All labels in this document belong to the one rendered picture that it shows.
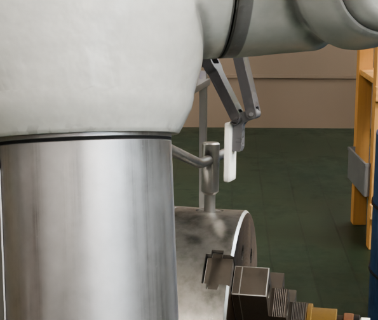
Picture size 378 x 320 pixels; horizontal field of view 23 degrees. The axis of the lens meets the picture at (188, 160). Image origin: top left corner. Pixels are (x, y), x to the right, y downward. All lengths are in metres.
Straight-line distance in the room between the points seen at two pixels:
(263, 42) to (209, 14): 0.04
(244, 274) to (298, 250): 3.89
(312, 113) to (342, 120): 0.27
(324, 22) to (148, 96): 0.10
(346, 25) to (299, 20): 0.03
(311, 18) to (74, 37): 0.13
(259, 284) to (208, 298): 0.06
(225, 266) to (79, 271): 0.58
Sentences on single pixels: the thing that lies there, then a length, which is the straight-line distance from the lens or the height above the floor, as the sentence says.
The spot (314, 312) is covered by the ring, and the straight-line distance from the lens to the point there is 1.15.
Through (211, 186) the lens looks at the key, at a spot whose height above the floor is 1.27.
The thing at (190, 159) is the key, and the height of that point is 1.32.
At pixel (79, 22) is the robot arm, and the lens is 0.47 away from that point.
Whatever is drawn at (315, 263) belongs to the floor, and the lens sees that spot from 4.77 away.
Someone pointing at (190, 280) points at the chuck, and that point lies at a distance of 1.04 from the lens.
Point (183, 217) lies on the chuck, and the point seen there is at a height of 1.24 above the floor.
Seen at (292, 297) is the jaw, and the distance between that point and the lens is 1.23.
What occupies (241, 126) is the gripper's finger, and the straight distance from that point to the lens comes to 1.08.
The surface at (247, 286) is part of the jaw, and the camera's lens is 1.06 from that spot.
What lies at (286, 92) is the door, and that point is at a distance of 8.28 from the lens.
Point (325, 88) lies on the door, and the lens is 8.30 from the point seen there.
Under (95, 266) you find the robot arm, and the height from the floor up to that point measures 1.39.
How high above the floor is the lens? 1.55
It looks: 13 degrees down
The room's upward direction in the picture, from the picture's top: straight up
